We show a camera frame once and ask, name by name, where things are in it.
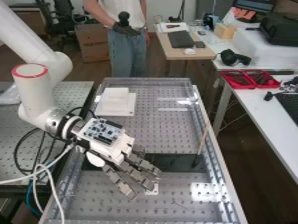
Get person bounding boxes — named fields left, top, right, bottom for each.
left=81, top=0, right=150, bottom=78

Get black keyboard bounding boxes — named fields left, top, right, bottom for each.
left=166, top=30, right=197, bottom=49
left=273, top=92, right=298, bottom=127

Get small white box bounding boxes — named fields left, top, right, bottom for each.
left=94, top=86, right=138, bottom=118

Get cardboard box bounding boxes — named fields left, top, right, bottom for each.
left=73, top=23, right=112, bottom=64

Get red tray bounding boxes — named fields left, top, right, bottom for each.
left=243, top=69, right=282, bottom=89
left=219, top=69, right=258, bottom=90

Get black bag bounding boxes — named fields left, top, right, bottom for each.
left=258, top=13, right=298, bottom=47

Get computer screen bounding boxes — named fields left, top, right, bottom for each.
left=230, top=0, right=278, bottom=14

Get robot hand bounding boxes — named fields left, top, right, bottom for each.
left=72, top=116, right=163, bottom=201

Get small white pin block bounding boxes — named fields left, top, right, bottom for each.
left=144, top=181, right=159, bottom=196

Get white cable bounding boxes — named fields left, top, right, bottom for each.
left=0, top=143, right=76, bottom=185
left=30, top=163, right=66, bottom=224

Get wooden desk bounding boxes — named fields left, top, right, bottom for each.
left=152, top=23, right=218, bottom=79

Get black office chair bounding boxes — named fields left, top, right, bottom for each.
left=34, top=0, right=78, bottom=36

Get thin stick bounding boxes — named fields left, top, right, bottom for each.
left=190, top=128, right=210, bottom=168

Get blue cable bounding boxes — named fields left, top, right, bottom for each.
left=25, top=179, right=44, bottom=219

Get white desk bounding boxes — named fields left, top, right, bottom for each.
left=194, top=19, right=298, bottom=73
left=211, top=74, right=298, bottom=184

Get black headphones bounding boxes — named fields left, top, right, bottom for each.
left=218, top=48, right=253, bottom=67

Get clear box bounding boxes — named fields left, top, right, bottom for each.
left=38, top=77, right=250, bottom=224

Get black cable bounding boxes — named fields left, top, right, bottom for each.
left=12, top=106, right=97, bottom=176

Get small wooden box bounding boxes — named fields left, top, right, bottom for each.
left=214, top=22, right=237, bottom=40

